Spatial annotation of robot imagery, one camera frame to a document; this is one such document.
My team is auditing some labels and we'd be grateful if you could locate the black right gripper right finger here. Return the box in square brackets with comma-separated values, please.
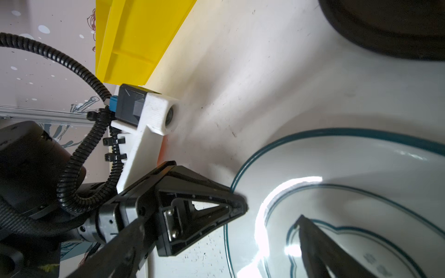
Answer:
[295, 215, 375, 278]

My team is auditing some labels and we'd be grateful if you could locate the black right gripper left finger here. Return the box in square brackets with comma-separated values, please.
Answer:
[69, 218, 156, 278]

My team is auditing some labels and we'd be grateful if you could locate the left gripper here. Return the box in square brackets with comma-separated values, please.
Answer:
[77, 161, 248, 257]

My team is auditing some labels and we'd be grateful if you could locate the white plate black flower outline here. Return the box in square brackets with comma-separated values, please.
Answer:
[224, 128, 445, 278]

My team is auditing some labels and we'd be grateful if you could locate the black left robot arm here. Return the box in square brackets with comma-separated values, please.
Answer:
[1, 121, 248, 278]

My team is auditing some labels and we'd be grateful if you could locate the yellow plastic bin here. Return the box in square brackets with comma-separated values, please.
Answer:
[95, 0, 195, 86]

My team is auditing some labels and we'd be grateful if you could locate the orange plate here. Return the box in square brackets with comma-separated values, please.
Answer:
[157, 143, 167, 166]

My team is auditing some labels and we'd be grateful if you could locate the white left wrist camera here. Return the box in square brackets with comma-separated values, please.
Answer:
[110, 84, 181, 193]

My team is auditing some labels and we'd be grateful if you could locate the aluminium frame post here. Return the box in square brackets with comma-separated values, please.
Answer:
[1, 105, 93, 126]

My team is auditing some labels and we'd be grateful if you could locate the black corrugated cable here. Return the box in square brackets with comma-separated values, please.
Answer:
[0, 32, 126, 216]

